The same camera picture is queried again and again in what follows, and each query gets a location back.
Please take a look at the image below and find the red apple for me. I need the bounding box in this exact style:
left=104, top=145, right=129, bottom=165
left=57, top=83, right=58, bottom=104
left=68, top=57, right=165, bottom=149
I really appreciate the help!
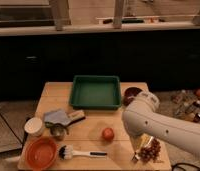
left=101, top=127, right=114, bottom=141

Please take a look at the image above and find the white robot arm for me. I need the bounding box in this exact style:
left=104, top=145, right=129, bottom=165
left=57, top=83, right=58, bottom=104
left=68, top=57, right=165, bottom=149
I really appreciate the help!
left=122, top=91, right=200, bottom=157

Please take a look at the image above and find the green plastic tray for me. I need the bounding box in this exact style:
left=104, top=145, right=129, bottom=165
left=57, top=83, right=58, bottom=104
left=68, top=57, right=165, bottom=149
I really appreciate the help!
left=69, top=75, right=121, bottom=110

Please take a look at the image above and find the dark red bowl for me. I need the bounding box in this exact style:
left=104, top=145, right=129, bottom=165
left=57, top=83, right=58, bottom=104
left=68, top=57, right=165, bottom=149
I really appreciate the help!
left=123, top=87, right=141, bottom=106

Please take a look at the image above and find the blue grey cloth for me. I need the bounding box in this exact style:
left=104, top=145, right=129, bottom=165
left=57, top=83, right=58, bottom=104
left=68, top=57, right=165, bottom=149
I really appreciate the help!
left=44, top=109, right=71, bottom=126

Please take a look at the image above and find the small metal cup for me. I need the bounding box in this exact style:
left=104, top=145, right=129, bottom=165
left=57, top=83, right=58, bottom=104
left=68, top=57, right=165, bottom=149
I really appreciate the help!
left=50, top=124, right=66, bottom=140

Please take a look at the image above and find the yellow banana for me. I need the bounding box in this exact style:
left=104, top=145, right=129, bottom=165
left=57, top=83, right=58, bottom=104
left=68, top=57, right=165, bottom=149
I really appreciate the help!
left=130, top=134, right=151, bottom=153

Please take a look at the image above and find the white dish brush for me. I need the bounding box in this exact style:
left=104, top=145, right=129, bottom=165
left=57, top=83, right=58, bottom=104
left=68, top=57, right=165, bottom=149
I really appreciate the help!
left=59, top=145, right=107, bottom=160

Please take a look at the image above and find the white paper cup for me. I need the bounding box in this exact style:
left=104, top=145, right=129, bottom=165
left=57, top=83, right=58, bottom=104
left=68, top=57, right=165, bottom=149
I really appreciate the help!
left=24, top=117, right=44, bottom=136

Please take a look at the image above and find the bunch of red grapes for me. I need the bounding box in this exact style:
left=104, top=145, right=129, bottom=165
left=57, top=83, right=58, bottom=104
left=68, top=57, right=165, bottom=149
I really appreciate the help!
left=138, top=139, right=161, bottom=163

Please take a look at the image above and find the orange plastic bowl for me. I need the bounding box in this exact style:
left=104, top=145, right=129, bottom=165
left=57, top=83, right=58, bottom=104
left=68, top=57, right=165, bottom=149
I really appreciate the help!
left=25, top=137, right=57, bottom=171

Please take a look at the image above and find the wooden handled scrub brush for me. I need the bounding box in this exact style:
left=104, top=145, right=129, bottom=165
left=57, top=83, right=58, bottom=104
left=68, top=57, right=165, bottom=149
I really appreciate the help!
left=68, top=110, right=86, bottom=125

